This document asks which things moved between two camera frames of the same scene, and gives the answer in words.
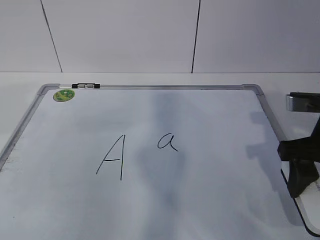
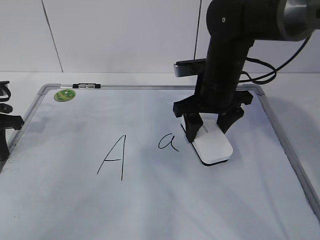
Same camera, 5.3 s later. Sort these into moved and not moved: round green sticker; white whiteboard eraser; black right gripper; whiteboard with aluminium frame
Moved: white whiteboard eraser; black right gripper
Not moved: whiteboard with aluminium frame; round green sticker
